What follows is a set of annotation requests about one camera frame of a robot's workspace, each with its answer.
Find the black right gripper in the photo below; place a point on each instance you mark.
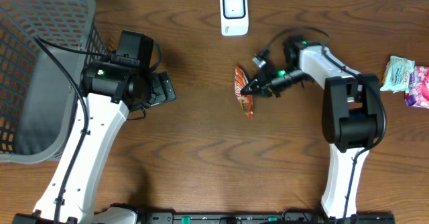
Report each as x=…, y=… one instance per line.
x=265, y=86

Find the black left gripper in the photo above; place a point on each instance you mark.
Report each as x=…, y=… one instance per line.
x=162, y=88

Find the orange snack bar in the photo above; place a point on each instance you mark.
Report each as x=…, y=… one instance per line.
x=246, y=101

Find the teal wet wipes pack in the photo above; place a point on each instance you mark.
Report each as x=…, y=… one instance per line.
x=396, y=77

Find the purple noodle packet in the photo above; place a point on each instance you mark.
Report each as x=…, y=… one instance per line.
x=417, y=95

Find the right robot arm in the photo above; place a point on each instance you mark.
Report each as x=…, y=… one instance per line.
x=353, y=116

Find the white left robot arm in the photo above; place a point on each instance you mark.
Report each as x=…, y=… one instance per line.
x=108, y=93

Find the white barcode scanner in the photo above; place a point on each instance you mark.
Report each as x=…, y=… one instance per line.
x=234, y=17

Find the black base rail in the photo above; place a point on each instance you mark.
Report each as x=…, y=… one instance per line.
x=289, y=217

